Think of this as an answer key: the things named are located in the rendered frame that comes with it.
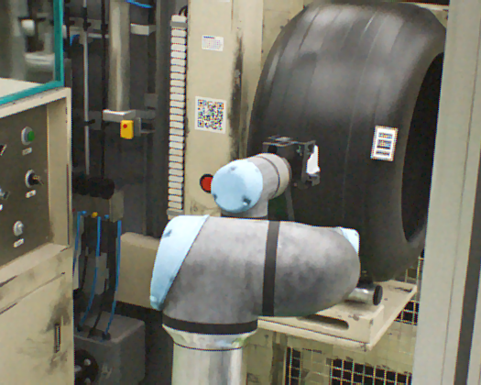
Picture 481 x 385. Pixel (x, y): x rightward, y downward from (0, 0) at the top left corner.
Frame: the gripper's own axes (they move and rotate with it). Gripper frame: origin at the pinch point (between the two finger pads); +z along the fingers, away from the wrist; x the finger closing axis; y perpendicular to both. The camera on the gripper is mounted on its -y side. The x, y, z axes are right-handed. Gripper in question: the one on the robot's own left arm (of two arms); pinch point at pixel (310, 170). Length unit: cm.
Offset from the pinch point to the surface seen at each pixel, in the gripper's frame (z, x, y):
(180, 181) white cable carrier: 32, 42, -14
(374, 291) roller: 25.7, -7.9, -27.9
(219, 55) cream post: 27.6, 33.1, 16.5
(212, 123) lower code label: 29.3, 34.2, 1.3
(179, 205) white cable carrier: 33, 43, -20
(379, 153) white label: 9.5, -10.1, 3.6
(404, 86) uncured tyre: 16.3, -11.5, 16.0
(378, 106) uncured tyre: 11.1, -8.4, 12.1
